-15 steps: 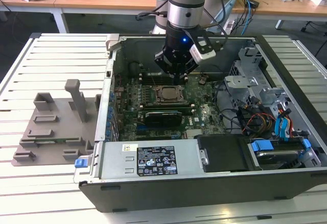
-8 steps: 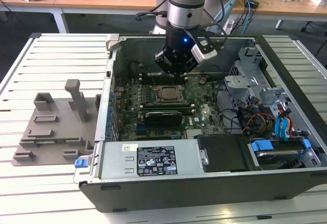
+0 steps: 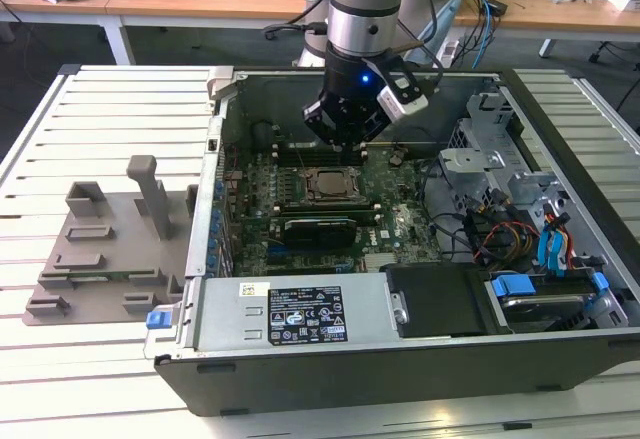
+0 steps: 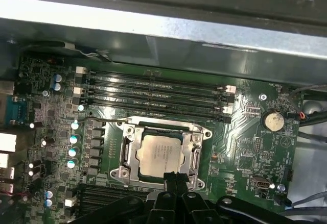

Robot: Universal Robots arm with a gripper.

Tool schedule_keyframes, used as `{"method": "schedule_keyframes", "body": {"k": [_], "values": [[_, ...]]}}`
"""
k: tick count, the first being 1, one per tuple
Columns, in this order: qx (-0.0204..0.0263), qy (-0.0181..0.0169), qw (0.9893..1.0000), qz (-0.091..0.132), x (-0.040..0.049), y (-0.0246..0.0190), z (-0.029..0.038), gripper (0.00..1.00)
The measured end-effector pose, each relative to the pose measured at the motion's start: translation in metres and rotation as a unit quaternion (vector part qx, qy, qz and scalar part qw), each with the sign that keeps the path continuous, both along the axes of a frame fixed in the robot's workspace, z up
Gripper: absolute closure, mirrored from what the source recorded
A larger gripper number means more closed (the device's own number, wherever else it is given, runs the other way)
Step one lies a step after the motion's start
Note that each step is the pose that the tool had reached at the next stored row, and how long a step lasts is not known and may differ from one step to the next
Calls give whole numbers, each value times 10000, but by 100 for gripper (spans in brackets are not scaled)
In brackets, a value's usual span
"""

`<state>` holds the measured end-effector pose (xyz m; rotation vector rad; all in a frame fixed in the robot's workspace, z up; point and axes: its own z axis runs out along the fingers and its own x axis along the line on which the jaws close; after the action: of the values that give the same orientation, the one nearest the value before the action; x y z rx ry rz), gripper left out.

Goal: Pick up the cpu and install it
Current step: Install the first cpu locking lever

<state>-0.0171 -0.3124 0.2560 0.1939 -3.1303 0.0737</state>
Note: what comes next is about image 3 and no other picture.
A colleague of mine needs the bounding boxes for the grey parts rack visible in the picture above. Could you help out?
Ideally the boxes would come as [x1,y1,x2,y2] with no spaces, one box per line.
[22,155,201,328]

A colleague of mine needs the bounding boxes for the black RAM slot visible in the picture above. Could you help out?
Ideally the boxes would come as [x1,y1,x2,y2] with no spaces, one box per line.
[277,153,364,161]
[276,142,362,150]
[277,158,365,167]
[273,210,376,217]
[272,202,374,209]
[276,147,363,156]
[272,206,375,213]

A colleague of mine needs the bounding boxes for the hard disk in blue carrier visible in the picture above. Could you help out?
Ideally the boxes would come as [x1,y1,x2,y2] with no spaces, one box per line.
[487,271,629,335]

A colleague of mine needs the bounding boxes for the blue flat wire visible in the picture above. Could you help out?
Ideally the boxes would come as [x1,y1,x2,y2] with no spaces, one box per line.
[549,226,569,280]
[537,231,555,276]

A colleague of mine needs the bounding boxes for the black disk bay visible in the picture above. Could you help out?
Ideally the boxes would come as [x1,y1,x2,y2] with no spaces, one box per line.
[382,263,514,339]

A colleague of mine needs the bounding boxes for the green RAM stick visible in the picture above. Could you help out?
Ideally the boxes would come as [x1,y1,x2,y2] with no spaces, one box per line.
[69,270,157,281]

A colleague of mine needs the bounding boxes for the CPU socket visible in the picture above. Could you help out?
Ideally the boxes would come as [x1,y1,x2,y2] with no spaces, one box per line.
[298,165,364,206]

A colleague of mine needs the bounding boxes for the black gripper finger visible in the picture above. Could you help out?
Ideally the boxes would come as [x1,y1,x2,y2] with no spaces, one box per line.
[345,108,392,153]
[302,100,347,153]

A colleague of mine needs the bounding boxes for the green motherboard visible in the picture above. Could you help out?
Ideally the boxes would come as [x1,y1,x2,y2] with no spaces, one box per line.
[214,143,451,278]

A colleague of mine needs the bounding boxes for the white power adapter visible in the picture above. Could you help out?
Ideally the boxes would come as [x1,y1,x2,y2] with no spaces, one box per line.
[437,39,461,68]

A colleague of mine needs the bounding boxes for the yellow red black wire bundle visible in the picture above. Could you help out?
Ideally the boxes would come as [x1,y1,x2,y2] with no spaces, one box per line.
[474,218,539,265]

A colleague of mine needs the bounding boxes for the silver metal drive cage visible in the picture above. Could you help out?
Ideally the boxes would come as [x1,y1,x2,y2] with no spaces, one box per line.
[437,78,574,240]

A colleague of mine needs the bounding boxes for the black PC case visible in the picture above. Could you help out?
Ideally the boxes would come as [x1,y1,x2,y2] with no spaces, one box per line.
[144,66,640,418]

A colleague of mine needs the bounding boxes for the silver power supply unit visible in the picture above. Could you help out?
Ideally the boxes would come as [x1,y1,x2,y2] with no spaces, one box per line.
[192,272,389,350]

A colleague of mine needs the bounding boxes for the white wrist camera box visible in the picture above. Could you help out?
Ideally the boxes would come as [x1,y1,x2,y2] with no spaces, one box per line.
[362,56,430,123]

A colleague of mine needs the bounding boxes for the blue plastic latch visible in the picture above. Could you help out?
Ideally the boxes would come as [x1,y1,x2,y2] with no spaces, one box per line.
[145,311,174,331]

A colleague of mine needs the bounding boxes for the black graphics card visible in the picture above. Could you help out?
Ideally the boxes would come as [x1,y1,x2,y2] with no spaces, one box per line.
[279,215,359,249]

